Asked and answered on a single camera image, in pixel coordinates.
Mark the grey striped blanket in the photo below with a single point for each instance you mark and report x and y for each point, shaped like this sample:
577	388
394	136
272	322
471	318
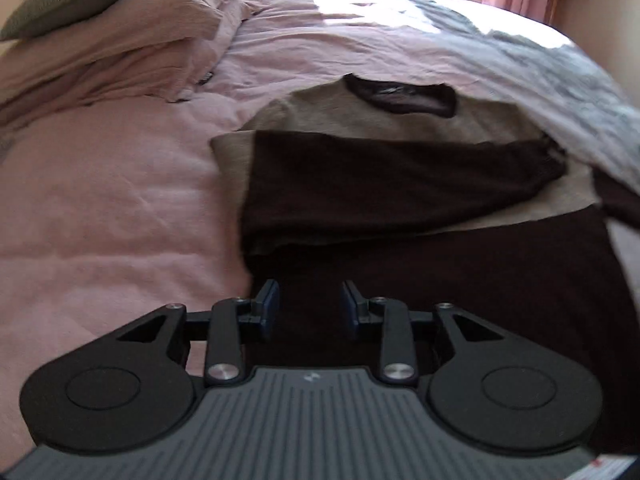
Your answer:
575	75

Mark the beige and brown sweater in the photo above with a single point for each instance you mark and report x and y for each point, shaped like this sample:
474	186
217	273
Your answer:
400	185

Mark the pink bed cover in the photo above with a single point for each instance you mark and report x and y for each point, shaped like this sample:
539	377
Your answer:
100	210

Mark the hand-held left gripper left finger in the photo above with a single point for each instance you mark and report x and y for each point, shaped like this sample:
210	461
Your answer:
270	310

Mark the pink pillow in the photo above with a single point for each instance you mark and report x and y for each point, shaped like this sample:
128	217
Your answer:
150	25

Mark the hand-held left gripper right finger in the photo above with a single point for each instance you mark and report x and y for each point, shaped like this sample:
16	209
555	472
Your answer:
348	310

